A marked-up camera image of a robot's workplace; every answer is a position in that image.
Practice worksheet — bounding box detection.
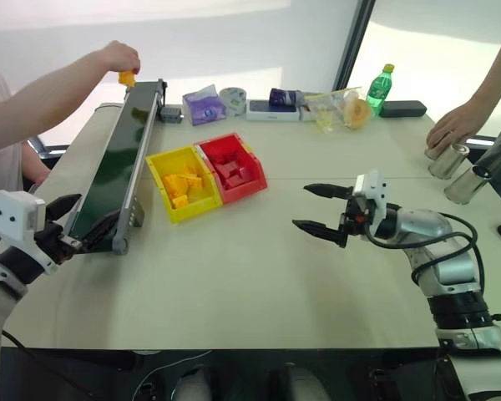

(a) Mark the white flat box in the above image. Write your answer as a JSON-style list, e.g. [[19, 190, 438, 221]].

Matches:
[[245, 99, 301, 123]]

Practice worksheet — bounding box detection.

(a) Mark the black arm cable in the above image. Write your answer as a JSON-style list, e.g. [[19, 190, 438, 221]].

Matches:
[[0, 329, 93, 401], [363, 211, 485, 287]]

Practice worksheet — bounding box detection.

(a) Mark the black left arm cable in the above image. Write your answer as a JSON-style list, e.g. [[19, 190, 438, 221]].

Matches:
[[0, 329, 93, 401]]

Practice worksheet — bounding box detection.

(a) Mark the person's bare hand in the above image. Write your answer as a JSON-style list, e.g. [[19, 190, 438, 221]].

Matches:
[[425, 102, 484, 150], [102, 40, 142, 76]]

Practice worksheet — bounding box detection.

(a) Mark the green plastic bottle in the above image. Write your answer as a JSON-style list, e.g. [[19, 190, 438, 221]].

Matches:
[[366, 63, 397, 118]]

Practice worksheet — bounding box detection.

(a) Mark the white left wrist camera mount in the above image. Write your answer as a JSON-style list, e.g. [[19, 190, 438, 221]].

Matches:
[[0, 190, 60, 276]]

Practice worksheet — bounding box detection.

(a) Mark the red toy block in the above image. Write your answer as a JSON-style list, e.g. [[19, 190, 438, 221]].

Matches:
[[225, 175, 252, 192], [215, 160, 244, 181]]

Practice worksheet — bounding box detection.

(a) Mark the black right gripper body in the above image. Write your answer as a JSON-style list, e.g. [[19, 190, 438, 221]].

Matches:
[[339, 193, 380, 241]]

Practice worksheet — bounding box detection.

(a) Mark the clear plastic bag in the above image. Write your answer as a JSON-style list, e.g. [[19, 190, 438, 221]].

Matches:
[[299, 86, 375, 135]]

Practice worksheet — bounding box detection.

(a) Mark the dark green conveyor belt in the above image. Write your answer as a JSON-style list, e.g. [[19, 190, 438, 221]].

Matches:
[[62, 78, 170, 256]]

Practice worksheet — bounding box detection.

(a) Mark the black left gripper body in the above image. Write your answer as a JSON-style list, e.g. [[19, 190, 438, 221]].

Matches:
[[33, 221, 89, 265]]

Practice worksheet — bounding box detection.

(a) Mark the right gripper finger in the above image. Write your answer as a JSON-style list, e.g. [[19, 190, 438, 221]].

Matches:
[[291, 219, 347, 249], [303, 182, 355, 201]]

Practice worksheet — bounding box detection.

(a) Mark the purple wrapped packet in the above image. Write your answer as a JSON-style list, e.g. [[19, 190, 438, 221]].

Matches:
[[269, 88, 302, 107]]

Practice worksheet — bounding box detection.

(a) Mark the person's pale shirt torso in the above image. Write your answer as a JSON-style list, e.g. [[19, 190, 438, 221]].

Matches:
[[0, 58, 53, 256]]

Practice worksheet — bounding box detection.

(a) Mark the purple tissue pack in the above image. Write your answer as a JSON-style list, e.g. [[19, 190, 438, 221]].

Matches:
[[182, 84, 228, 127]]

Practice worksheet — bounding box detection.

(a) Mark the red plastic bin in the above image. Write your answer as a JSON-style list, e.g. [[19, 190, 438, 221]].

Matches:
[[195, 132, 269, 206]]

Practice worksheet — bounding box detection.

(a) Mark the yellow plastic bin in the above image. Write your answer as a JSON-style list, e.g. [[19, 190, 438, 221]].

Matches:
[[144, 145, 224, 225]]

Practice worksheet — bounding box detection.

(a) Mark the black oblong case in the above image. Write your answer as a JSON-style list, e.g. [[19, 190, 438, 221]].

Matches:
[[378, 100, 428, 119]]

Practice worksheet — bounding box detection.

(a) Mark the grey round tape roll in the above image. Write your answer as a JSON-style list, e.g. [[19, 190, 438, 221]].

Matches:
[[219, 86, 249, 118]]

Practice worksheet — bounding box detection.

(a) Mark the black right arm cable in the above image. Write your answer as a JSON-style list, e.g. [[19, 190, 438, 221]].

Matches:
[[363, 211, 485, 287]]

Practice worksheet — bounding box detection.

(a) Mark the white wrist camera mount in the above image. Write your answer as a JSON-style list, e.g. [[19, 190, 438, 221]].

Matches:
[[352, 170, 388, 223], [0, 190, 60, 276]]

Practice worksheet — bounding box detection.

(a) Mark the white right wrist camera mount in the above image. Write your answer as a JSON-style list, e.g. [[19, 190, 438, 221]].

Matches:
[[352, 170, 388, 223]]

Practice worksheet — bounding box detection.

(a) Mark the dark window frame post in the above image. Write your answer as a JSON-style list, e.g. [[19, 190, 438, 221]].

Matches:
[[332, 0, 377, 91]]

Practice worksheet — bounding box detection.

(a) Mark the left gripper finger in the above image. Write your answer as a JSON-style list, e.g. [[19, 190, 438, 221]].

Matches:
[[79, 211, 122, 253], [45, 193, 84, 221]]

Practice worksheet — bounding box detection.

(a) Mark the round orange bread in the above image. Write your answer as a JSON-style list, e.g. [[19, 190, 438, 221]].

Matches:
[[342, 98, 373, 131]]

